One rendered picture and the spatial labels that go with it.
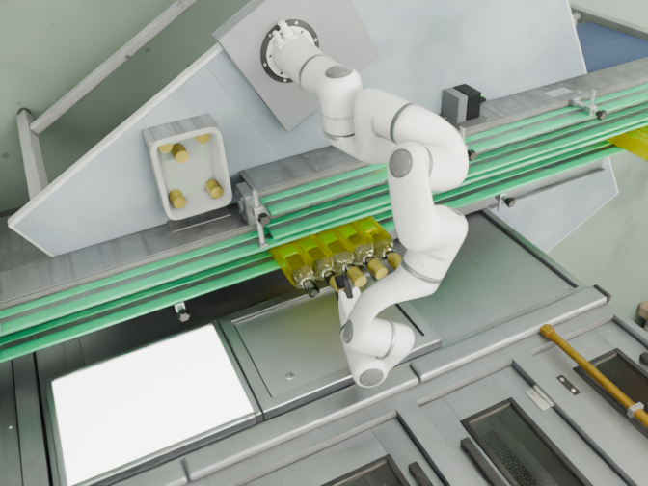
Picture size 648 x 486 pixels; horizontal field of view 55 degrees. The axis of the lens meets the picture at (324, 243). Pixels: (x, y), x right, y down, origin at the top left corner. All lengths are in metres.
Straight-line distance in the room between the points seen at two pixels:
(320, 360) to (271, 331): 0.16
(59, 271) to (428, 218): 0.96
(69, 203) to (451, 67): 1.11
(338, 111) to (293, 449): 0.72
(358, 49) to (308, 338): 0.75
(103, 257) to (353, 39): 0.84
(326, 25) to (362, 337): 0.79
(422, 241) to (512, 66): 1.08
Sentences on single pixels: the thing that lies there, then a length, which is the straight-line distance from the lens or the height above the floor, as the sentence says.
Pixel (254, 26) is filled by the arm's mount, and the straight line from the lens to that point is 1.54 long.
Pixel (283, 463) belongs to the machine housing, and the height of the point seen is 1.43.
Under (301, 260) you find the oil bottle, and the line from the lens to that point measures 1.56.
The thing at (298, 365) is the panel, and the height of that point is 1.23.
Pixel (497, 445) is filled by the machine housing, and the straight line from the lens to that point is 1.45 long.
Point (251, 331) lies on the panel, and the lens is 1.62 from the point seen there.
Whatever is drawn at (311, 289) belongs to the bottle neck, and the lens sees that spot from 1.50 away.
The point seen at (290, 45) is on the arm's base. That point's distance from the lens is 1.52.
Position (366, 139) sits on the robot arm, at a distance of 1.28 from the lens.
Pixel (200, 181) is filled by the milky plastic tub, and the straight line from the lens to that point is 1.67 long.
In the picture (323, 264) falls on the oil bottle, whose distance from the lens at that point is 1.55.
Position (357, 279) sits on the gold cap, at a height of 1.16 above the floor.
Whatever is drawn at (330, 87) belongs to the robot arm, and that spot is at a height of 1.09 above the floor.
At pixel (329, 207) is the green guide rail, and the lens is 1.69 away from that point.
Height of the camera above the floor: 2.20
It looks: 48 degrees down
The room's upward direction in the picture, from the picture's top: 141 degrees clockwise
